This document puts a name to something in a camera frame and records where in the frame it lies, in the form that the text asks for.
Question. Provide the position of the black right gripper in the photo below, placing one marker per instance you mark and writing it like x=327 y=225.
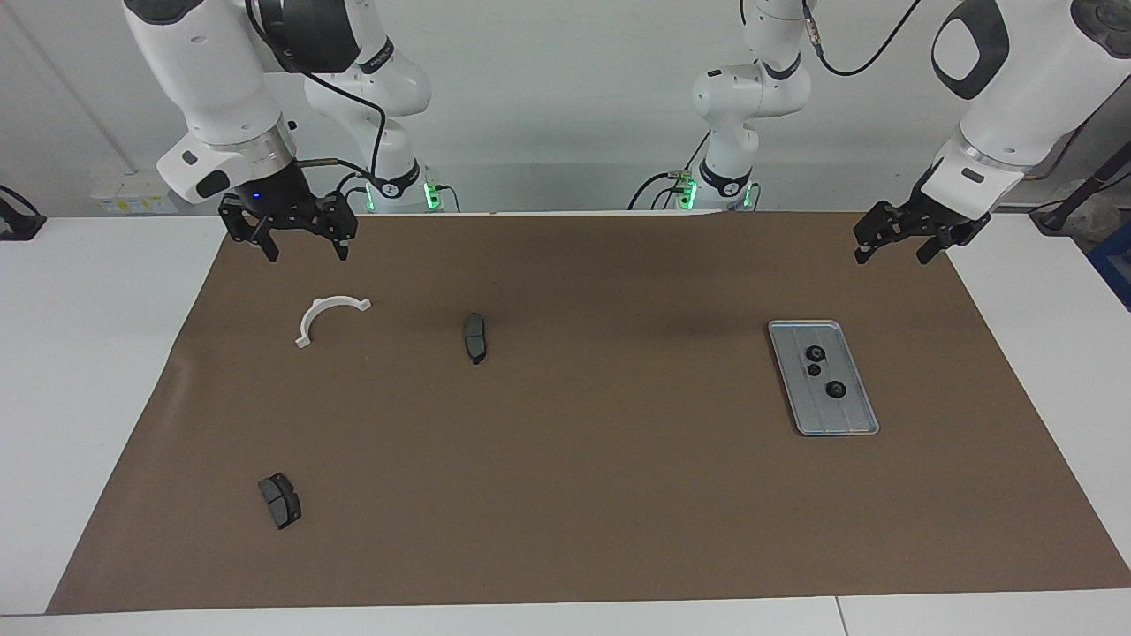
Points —
x=283 y=208

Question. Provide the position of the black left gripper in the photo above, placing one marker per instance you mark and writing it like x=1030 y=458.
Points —
x=923 y=221

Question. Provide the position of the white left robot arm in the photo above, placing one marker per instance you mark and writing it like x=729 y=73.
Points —
x=1016 y=79

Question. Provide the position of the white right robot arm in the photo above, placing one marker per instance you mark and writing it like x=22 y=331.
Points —
x=212 y=71

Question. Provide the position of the silver metal tray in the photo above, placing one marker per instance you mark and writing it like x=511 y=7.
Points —
x=848 y=415

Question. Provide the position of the single dark brake pad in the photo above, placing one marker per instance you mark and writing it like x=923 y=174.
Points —
x=475 y=336

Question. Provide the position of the black tripod stand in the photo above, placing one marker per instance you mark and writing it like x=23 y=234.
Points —
x=1087 y=190

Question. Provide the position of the blue box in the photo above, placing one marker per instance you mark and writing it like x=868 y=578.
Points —
x=1118 y=265

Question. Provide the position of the stacked dark brake pads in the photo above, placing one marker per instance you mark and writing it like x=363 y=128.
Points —
x=281 y=503

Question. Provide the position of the brown table mat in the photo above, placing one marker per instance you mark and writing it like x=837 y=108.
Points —
x=565 y=486

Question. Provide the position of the white curved plastic bracket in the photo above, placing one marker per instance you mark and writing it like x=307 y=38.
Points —
x=311 y=316

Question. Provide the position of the black clamp mount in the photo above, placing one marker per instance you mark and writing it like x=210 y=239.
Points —
x=18 y=225

